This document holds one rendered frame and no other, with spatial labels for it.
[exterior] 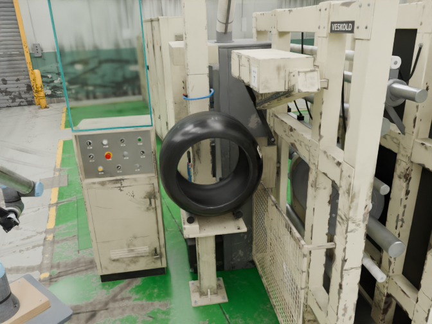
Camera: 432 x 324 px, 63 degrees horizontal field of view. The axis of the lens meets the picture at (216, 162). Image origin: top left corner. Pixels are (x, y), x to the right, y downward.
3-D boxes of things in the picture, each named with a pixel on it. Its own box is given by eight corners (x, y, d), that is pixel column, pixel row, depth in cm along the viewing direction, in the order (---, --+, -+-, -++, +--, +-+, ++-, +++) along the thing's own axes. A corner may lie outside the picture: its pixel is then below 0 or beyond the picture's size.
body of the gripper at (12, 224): (18, 225, 194) (22, 218, 206) (7, 214, 191) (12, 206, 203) (6, 234, 193) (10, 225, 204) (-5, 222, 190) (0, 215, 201)
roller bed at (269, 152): (247, 178, 250) (247, 137, 240) (267, 176, 252) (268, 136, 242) (254, 189, 232) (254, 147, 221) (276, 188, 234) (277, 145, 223)
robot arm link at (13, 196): (24, 178, 213) (28, 197, 216) (6, 179, 214) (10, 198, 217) (15, 182, 204) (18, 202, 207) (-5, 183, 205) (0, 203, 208)
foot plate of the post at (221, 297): (189, 282, 283) (188, 278, 282) (222, 278, 287) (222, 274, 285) (191, 306, 259) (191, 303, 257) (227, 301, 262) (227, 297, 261)
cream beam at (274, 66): (230, 76, 209) (229, 50, 204) (271, 74, 212) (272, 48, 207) (257, 94, 153) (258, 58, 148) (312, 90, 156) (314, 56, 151)
